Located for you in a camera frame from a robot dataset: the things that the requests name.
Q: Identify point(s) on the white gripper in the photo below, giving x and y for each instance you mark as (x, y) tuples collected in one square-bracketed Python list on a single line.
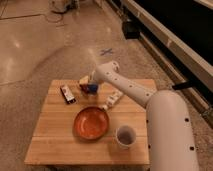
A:
[(93, 75)]

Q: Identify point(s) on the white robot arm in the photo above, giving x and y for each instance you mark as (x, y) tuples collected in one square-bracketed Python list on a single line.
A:
[(170, 134)]

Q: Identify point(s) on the red pepper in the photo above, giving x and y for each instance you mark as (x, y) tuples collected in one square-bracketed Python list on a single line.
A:
[(84, 89)]

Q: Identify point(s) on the orange ceramic bowl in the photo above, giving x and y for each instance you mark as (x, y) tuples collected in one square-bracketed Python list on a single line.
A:
[(91, 123)]

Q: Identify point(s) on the blue cloth piece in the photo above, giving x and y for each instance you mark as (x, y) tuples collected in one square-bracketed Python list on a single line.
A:
[(93, 87)]

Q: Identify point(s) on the black white snack bar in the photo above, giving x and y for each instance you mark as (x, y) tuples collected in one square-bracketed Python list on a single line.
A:
[(69, 97)]

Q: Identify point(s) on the white squeeze tube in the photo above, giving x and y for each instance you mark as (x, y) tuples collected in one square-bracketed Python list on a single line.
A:
[(112, 99)]

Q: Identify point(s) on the wooden table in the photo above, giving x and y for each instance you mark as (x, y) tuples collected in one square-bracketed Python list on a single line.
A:
[(55, 143)]

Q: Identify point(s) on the white cup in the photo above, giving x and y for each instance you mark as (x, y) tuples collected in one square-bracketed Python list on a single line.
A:
[(125, 136)]

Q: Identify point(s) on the black box on floor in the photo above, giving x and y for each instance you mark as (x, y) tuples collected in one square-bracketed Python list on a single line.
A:
[(130, 31)]

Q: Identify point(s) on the long counter bench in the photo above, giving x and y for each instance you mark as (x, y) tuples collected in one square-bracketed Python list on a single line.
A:
[(179, 33)]

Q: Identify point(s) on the white base with cable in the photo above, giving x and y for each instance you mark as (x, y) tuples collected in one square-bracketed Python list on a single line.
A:
[(62, 6)]

